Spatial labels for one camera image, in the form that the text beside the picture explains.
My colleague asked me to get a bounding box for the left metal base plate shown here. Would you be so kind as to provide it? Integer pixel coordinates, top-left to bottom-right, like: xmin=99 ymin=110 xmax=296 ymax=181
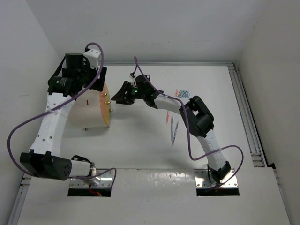
xmin=69 ymin=169 xmax=115 ymax=189

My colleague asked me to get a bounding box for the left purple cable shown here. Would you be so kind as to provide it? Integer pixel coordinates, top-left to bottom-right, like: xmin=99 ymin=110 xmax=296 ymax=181
xmin=7 ymin=42 xmax=117 ymax=180

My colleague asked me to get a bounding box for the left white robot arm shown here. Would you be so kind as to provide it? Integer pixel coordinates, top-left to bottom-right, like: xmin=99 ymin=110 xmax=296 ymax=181
xmin=20 ymin=49 xmax=107 ymax=180

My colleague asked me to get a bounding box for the right grey pen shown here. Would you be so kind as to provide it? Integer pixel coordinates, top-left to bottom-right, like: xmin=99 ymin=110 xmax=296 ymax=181
xmin=172 ymin=121 xmax=179 ymax=146

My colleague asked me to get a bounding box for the metal base plate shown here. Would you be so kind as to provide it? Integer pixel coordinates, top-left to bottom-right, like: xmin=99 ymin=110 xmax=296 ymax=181
xmin=194 ymin=169 xmax=238 ymax=190
xmin=69 ymin=169 xmax=115 ymax=189

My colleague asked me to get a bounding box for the left blue pen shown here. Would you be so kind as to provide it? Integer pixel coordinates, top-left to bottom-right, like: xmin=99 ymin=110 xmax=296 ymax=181
xmin=171 ymin=116 xmax=173 ymax=142

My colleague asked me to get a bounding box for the right blue tape jar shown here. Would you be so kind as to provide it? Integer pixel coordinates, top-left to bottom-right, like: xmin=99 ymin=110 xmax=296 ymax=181
xmin=177 ymin=89 xmax=190 ymax=98

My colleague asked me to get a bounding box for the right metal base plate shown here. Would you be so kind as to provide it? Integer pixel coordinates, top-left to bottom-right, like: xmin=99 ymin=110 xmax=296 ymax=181
xmin=194 ymin=169 xmax=238 ymax=190

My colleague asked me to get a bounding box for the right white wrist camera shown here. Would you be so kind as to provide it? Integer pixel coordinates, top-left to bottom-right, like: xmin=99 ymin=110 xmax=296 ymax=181
xmin=129 ymin=75 xmax=136 ymax=86

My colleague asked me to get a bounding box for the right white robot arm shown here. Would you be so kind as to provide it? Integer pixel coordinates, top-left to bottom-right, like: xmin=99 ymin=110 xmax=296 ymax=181
xmin=111 ymin=75 xmax=231 ymax=184

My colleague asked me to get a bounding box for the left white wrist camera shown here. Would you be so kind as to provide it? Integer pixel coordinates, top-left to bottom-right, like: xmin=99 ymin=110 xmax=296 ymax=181
xmin=83 ymin=49 xmax=101 ymax=69

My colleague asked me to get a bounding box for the lower red pen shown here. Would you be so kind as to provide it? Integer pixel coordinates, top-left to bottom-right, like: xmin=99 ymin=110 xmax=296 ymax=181
xmin=165 ymin=111 xmax=170 ymax=124

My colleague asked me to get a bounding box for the round drawer cabinet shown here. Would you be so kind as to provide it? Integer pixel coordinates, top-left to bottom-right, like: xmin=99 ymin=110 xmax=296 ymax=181
xmin=67 ymin=84 xmax=113 ymax=129

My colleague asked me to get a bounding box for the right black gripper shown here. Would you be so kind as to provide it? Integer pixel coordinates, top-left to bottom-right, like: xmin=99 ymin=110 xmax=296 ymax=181
xmin=112 ymin=81 xmax=146 ymax=105

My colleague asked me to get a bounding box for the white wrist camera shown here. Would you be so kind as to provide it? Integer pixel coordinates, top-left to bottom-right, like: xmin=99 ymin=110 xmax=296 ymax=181
xmin=129 ymin=75 xmax=136 ymax=86
xmin=83 ymin=49 xmax=101 ymax=69

